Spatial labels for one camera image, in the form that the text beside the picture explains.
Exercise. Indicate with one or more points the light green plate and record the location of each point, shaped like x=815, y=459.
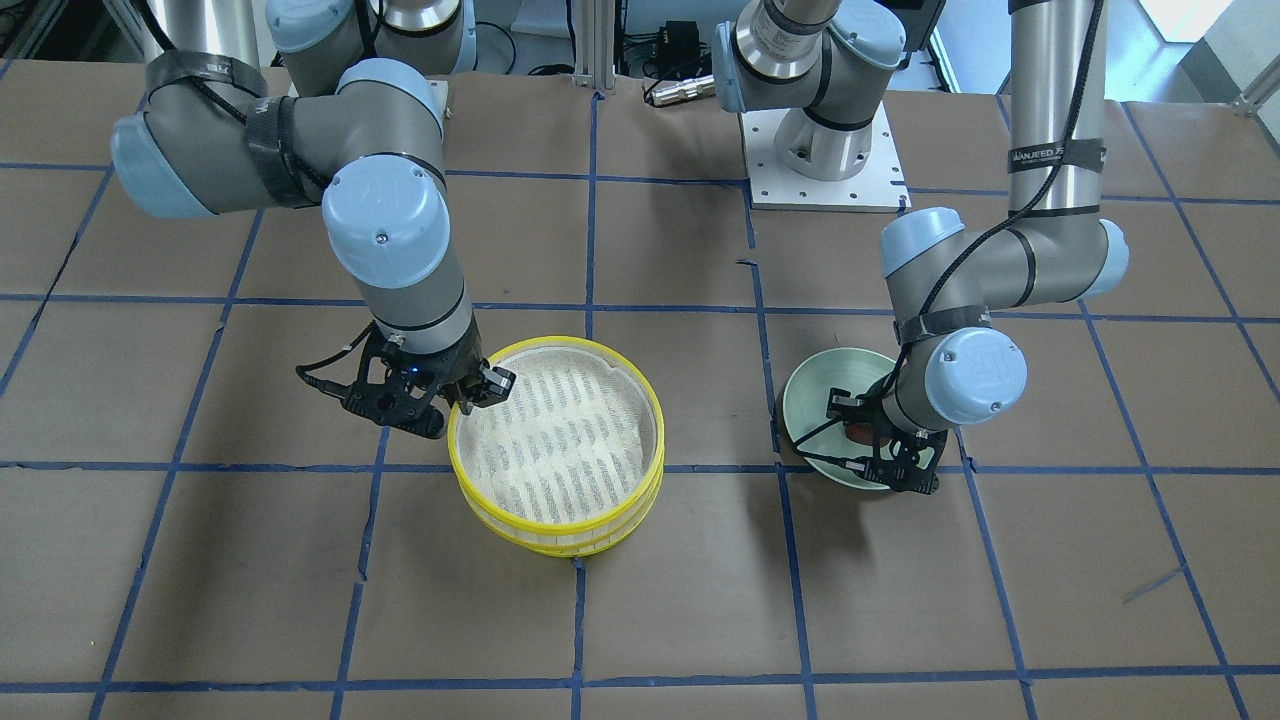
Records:
x=804, y=408

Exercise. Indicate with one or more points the aluminium frame post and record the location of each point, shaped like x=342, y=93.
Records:
x=594, y=37

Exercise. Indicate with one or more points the silver cylindrical connector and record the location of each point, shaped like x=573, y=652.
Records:
x=665, y=93

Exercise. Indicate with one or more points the brown bun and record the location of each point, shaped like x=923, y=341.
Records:
x=860, y=433

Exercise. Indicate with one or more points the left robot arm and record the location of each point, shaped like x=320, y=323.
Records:
x=826, y=65

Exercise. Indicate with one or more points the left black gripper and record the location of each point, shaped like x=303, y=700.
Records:
x=884, y=424

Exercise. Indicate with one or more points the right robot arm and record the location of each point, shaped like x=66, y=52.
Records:
x=361, y=138

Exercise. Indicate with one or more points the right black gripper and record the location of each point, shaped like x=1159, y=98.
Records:
x=462, y=372

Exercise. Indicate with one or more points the yellow steamer basket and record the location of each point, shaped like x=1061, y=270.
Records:
x=578, y=540
x=581, y=433

